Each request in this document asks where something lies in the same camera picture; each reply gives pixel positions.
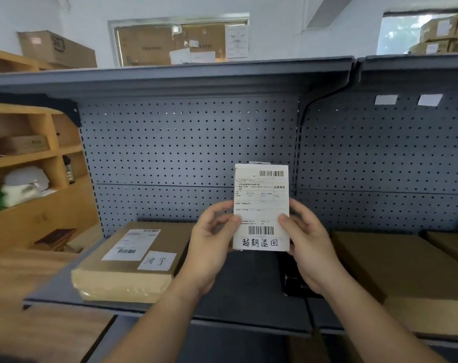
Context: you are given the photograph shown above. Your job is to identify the white paper sheet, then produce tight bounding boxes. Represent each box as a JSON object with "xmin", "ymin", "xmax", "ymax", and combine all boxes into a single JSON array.
[
  {"xmin": 190, "ymin": 51, "xmax": 216, "ymax": 64},
  {"xmin": 169, "ymin": 48, "xmax": 192, "ymax": 65}
]

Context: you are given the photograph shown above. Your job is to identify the small flat cardboard carton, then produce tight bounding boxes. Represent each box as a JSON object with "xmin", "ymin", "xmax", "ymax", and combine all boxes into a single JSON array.
[{"xmin": 0, "ymin": 135, "xmax": 50, "ymax": 155}]

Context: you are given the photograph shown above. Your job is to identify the person's left hand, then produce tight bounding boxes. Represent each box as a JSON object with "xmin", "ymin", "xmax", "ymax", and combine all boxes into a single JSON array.
[{"xmin": 177, "ymin": 200, "xmax": 241, "ymax": 295}]

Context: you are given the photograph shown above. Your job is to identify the dark brown flat case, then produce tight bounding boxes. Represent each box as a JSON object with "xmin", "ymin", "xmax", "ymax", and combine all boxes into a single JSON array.
[{"xmin": 34, "ymin": 228, "xmax": 77, "ymax": 251}]

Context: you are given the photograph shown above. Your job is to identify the flattened cardboard sheets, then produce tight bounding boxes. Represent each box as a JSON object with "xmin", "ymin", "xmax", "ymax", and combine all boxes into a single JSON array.
[{"xmin": 66, "ymin": 222, "xmax": 105, "ymax": 254}]

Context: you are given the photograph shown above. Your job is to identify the small white box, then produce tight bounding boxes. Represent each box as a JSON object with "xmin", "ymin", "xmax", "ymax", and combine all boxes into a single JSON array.
[{"xmin": 232, "ymin": 162, "xmax": 290, "ymax": 253}]

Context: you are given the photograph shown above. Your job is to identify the small labelled cardboard carton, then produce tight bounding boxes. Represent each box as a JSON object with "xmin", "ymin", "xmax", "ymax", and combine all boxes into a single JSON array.
[
  {"xmin": 420, "ymin": 18, "xmax": 456, "ymax": 42},
  {"xmin": 409, "ymin": 40, "xmax": 451, "ymax": 54}
]

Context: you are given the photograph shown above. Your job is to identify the grey metal pegboard shelf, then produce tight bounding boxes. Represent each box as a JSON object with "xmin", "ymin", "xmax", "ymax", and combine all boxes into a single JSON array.
[{"xmin": 0, "ymin": 54, "xmax": 458, "ymax": 363}]

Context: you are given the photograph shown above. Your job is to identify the person's left forearm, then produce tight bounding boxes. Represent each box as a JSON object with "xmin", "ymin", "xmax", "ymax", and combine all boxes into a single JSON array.
[{"xmin": 104, "ymin": 275, "xmax": 211, "ymax": 363}]

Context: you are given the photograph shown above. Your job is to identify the cardboard-covered window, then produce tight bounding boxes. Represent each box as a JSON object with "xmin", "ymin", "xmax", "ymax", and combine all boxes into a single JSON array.
[{"xmin": 108, "ymin": 13, "xmax": 251, "ymax": 68}]

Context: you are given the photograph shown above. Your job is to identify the black bottle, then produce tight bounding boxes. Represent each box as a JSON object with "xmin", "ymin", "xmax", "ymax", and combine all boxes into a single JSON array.
[{"xmin": 62, "ymin": 155, "xmax": 75, "ymax": 185}]

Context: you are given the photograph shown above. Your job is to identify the white cloth bag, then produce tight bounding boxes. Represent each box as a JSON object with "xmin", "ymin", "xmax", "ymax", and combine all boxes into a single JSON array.
[{"xmin": 1, "ymin": 166, "xmax": 50, "ymax": 208}]

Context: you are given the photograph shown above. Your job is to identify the brown labelled parcel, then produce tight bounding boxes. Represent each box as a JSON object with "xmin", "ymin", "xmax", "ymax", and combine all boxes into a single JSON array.
[{"xmin": 70, "ymin": 221, "xmax": 196, "ymax": 304}]

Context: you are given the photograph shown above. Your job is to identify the black box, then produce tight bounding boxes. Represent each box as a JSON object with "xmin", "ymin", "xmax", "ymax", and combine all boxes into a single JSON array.
[{"xmin": 278, "ymin": 253, "xmax": 324, "ymax": 298}]

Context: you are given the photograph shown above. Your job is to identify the cardboard boxes at window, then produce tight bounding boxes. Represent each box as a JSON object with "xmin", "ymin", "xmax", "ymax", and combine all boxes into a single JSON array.
[{"xmin": 376, "ymin": 9, "xmax": 458, "ymax": 55}]

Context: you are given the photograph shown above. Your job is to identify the large printed cardboard carton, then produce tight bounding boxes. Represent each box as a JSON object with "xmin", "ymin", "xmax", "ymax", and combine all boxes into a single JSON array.
[{"xmin": 17, "ymin": 30, "xmax": 98, "ymax": 69}]

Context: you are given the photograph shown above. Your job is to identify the person's right hand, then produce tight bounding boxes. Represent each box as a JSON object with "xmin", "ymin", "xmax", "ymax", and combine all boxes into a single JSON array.
[{"xmin": 278, "ymin": 197, "xmax": 347, "ymax": 295}]

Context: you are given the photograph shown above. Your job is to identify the white printed carton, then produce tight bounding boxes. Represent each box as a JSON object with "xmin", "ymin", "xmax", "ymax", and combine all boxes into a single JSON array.
[{"xmin": 225, "ymin": 24, "xmax": 249, "ymax": 59}]

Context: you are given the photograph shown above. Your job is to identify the person's right forearm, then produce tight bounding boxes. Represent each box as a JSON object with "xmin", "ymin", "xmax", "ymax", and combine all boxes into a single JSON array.
[{"xmin": 319, "ymin": 274, "xmax": 447, "ymax": 363}]

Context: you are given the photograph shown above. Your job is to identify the wooden desk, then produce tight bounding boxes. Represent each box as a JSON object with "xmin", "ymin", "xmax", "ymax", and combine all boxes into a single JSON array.
[{"xmin": 0, "ymin": 248, "xmax": 116, "ymax": 363}]

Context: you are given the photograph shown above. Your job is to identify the wooden wall cabinet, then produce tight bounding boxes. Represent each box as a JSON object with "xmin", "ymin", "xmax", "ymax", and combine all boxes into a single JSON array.
[{"xmin": 0, "ymin": 47, "xmax": 101, "ymax": 256}]

